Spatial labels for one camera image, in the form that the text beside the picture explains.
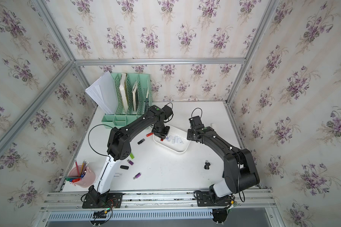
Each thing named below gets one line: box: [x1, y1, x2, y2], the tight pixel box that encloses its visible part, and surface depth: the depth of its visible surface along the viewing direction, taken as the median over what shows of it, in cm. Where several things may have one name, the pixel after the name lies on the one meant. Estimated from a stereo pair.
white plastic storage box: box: [152, 124, 191, 154], surface depth 97 cm
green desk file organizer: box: [101, 72, 153, 129], surface depth 106 cm
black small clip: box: [204, 159, 211, 170], surface depth 85 cm
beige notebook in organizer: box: [131, 81, 138, 113], surface depth 103 cm
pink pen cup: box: [67, 165, 97, 188], surface depth 76 cm
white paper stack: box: [84, 70, 118, 115], surface depth 99 cm
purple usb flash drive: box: [132, 172, 142, 181], surface depth 83 cm
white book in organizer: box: [119, 72, 129, 113], surface depth 100 cm
